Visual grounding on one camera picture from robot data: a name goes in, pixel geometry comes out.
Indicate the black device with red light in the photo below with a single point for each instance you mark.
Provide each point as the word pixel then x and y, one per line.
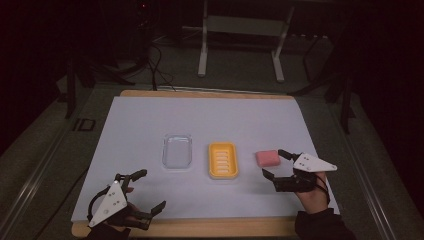
pixel 143 13

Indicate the pink soap bar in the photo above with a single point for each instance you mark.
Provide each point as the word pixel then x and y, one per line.
pixel 267 158

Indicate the person's right hand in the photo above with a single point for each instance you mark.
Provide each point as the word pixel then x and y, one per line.
pixel 313 200

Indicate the black metal stand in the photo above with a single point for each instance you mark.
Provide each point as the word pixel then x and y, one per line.
pixel 70 93
pixel 346 106

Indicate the clear plastic dish lid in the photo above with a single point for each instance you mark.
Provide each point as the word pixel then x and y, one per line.
pixel 177 151

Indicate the white table mat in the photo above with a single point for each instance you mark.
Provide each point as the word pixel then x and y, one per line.
pixel 200 116

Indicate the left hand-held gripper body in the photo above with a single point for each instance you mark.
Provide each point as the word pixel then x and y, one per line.
pixel 111 203

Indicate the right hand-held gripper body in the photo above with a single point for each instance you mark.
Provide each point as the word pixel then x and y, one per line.
pixel 311 164

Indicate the metal floor rail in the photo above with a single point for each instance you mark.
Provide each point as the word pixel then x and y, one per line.
pixel 33 181
pixel 370 186

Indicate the person's left hand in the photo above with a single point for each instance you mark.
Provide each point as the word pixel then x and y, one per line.
pixel 130 218

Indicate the white metal stand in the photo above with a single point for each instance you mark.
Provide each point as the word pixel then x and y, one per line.
pixel 240 26

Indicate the yellow soap dish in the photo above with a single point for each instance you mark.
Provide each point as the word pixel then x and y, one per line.
pixel 223 160

